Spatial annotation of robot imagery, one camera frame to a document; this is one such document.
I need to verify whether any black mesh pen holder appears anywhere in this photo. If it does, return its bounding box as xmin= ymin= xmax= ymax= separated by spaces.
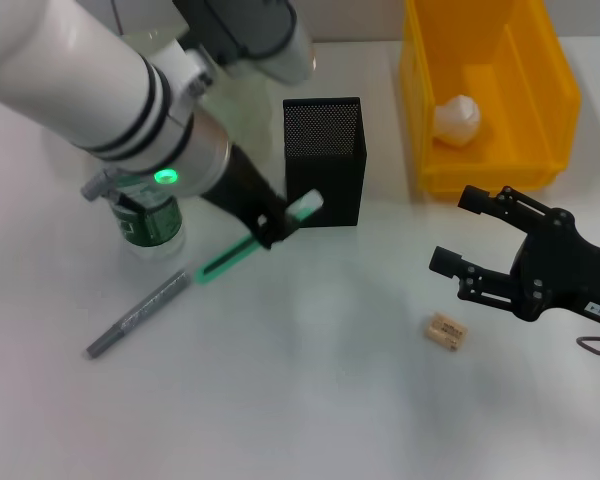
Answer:
xmin=282 ymin=96 xmax=369 ymax=229

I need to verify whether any green utility knife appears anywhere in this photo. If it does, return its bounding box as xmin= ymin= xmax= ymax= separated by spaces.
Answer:
xmin=193 ymin=188 xmax=327 ymax=289

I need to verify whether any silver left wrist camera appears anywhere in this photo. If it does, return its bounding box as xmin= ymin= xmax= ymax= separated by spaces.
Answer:
xmin=172 ymin=0 xmax=317 ymax=86

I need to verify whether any clear green-label water bottle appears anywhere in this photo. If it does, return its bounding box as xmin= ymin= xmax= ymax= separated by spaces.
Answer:
xmin=110 ymin=192 xmax=186 ymax=259

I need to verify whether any yellow plastic bin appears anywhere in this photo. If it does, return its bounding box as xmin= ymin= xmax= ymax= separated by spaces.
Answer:
xmin=398 ymin=0 xmax=583 ymax=196

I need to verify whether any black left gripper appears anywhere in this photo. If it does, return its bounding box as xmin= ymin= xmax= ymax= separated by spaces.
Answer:
xmin=199 ymin=143 xmax=302 ymax=251

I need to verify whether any beige eraser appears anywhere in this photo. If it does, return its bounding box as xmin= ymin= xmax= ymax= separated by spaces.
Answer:
xmin=422 ymin=312 xmax=470 ymax=353

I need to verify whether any left gripper cable with plugs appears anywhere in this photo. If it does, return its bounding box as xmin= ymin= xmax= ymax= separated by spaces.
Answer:
xmin=81 ymin=167 xmax=126 ymax=204

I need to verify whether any pale green fruit plate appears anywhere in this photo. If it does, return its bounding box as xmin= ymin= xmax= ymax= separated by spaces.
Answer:
xmin=114 ymin=27 xmax=276 ymax=166

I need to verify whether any grey pen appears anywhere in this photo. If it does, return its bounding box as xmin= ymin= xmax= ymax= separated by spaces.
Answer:
xmin=84 ymin=269 xmax=191 ymax=360

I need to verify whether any white paper ball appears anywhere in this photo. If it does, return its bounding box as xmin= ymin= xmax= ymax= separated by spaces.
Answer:
xmin=432 ymin=94 xmax=483 ymax=148

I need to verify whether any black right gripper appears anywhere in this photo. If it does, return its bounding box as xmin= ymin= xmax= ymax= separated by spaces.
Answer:
xmin=428 ymin=183 xmax=600 ymax=322

